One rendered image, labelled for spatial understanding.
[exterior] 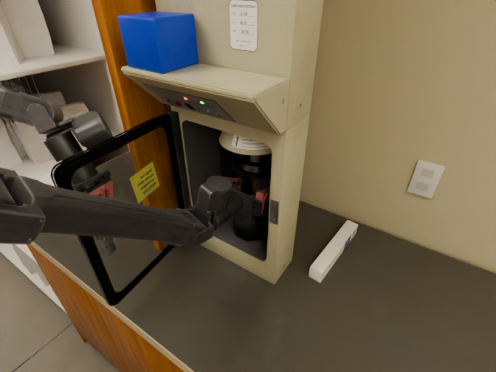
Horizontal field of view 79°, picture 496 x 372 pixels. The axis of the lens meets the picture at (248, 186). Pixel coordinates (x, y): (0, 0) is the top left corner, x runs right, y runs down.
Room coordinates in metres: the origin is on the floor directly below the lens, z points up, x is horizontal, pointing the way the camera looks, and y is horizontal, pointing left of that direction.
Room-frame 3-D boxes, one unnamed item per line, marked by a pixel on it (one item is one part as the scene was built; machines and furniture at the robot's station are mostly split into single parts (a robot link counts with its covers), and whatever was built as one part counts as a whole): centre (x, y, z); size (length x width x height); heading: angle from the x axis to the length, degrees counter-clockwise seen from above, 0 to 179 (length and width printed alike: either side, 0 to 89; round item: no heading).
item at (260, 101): (0.58, 0.09, 1.46); 0.32 x 0.12 x 0.10; 56
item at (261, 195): (0.64, -0.02, 1.18); 0.09 x 0.07 x 0.07; 146
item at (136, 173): (0.57, 0.26, 1.19); 0.30 x 0.01 x 0.40; 152
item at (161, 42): (0.64, 0.17, 1.56); 0.10 x 0.10 x 0.09; 56
